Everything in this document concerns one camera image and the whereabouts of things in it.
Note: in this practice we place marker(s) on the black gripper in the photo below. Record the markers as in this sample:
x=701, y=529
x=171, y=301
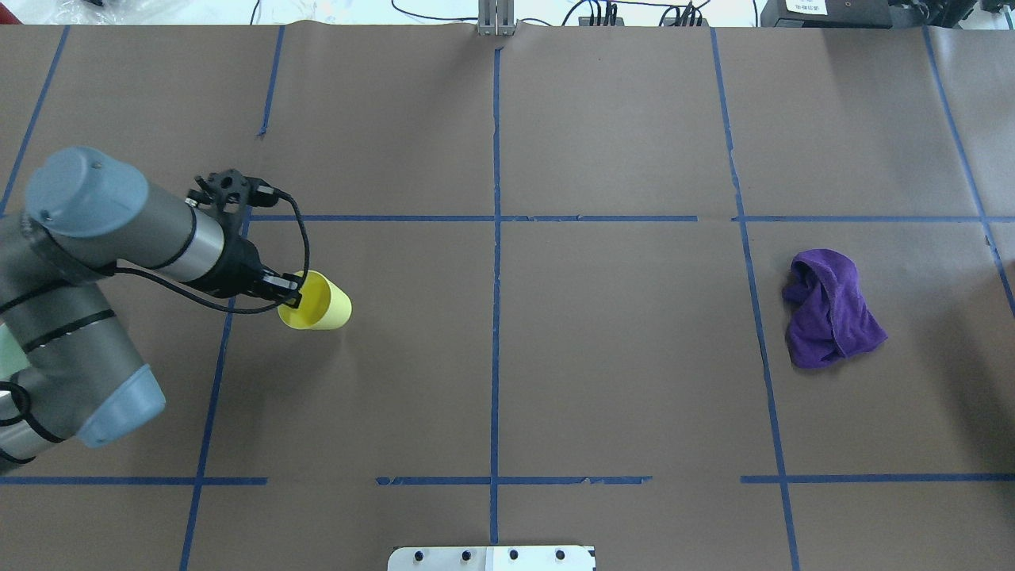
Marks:
x=237, y=269

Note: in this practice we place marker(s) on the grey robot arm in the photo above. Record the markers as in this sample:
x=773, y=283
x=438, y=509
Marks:
x=88, y=217

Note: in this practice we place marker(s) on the black power strip right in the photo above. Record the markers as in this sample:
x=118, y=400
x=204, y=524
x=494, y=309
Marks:
x=694, y=20

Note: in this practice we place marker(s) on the purple cloth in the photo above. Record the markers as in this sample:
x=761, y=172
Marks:
x=830, y=319

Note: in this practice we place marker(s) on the black power strip left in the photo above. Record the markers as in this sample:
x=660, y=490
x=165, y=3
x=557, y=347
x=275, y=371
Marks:
x=595, y=21

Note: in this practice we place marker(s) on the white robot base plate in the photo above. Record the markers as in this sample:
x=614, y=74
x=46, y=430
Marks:
x=518, y=557

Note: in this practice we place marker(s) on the pale green ceramic bowl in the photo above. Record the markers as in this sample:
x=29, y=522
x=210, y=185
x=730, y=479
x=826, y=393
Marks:
x=13, y=360

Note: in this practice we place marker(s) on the yellow plastic cup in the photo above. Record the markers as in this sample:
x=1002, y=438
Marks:
x=322, y=306

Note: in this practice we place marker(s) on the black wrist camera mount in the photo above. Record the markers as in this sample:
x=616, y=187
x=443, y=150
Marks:
x=223, y=190

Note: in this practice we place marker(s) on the black equipment box with label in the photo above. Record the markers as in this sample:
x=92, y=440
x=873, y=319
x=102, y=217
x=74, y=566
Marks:
x=826, y=14

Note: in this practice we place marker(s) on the grey metal camera post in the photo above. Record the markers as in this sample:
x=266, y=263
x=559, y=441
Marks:
x=496, y=18

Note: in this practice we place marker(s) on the black power strip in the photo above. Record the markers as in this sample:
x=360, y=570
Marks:
x=694, y=20
x=595, y=21

